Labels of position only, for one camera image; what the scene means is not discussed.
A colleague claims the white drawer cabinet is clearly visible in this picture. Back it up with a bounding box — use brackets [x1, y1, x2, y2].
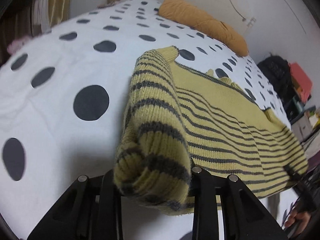
[291, 106, 319, 142]

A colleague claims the orange red box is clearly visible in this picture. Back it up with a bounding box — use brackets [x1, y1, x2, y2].
[289, 62, 313, 104]

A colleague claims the black backpack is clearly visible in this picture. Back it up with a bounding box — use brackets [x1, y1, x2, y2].
[257, 55, 297, 121]

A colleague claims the pink cloth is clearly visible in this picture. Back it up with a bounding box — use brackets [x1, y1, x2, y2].
[7, 36, 32, 55]

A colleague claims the yellow grey-striped knit sweater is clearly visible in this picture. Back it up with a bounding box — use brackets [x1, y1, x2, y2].
[113, 46, 308, 215]

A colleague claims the mustard orange pillow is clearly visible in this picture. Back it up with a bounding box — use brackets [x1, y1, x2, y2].
[158, 0, 248, 57]

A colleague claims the white black-dotted bed cover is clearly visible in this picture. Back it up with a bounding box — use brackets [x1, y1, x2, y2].
[1, 0, 289, 239]

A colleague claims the right hand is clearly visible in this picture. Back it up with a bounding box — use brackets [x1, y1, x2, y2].
[284, 209, 311, 237]

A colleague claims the white hanging garment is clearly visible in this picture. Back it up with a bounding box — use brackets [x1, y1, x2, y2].
[31, 0, 50, 36]

